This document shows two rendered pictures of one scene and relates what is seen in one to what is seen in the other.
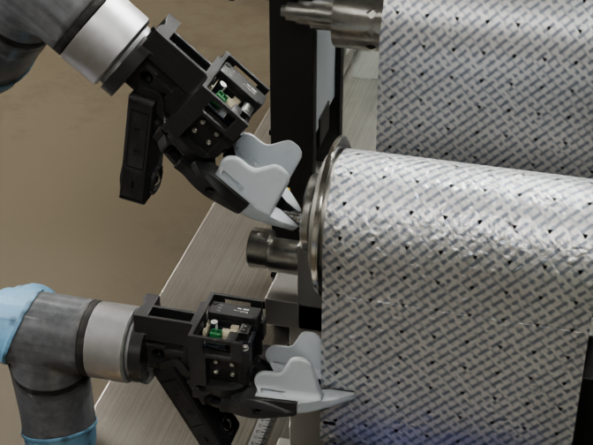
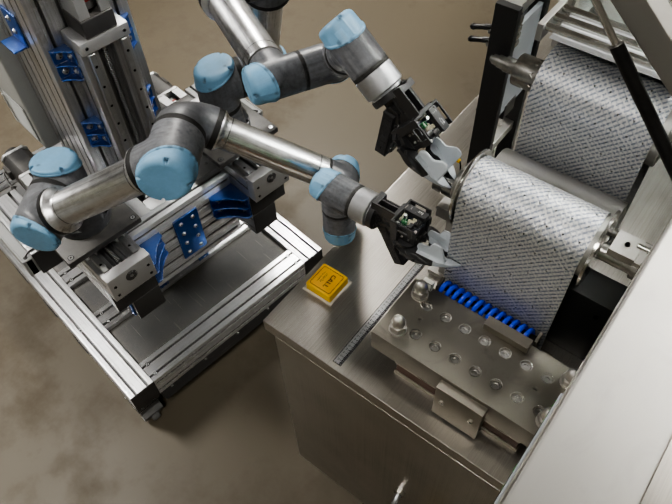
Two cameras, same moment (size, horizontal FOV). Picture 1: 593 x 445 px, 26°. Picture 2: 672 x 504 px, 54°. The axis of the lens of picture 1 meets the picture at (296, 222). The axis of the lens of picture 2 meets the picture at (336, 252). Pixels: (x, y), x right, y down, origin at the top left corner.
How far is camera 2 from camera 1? 0.35 m
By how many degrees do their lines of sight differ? 27
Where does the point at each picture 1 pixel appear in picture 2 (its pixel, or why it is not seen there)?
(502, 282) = (533, 248)
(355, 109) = not seen: hidden behind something
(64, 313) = (344, 189)
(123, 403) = not seen: hidden behind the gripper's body
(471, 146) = (563, 157)
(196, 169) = (405, 154)
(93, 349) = (352, 209)
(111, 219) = (444, 65)
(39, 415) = (328, 225)
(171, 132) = (398, 134)
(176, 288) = not seen: hidden behind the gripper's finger
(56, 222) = (416, 60)
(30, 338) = (327, 196)
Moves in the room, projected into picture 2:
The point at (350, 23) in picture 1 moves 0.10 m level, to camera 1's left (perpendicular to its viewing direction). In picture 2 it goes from (520, 77) to (470, 65)
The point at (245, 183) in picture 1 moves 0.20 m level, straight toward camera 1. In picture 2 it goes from (428, 164) to (395, 247)
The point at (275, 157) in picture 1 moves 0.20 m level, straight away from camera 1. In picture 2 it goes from (449, 152) to (477, 86)
